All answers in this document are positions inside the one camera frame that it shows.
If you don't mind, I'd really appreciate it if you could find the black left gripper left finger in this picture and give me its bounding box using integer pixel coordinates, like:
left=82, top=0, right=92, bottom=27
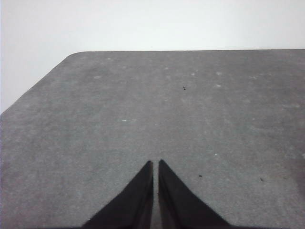
left=82, top=160, right=153, bottom=229

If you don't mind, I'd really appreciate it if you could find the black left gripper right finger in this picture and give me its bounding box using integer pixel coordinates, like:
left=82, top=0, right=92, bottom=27
left=158, top=159, right=235, bottom=229

